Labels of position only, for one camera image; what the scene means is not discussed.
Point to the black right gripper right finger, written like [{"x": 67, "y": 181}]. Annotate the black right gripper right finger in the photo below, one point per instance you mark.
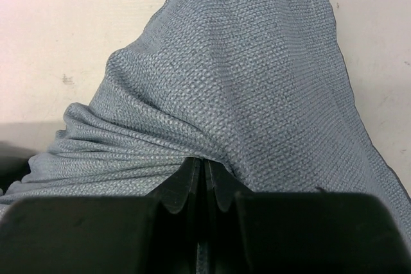
[{"x": 318, "y": 232}]

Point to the grey-blue pillowcase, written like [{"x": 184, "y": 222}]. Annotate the grey-blue pillowcase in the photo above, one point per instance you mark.
[{"x": 259, "y": 86}]

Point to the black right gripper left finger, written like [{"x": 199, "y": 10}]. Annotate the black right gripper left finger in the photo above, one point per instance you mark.
[{"x": 147, "y": 234}]

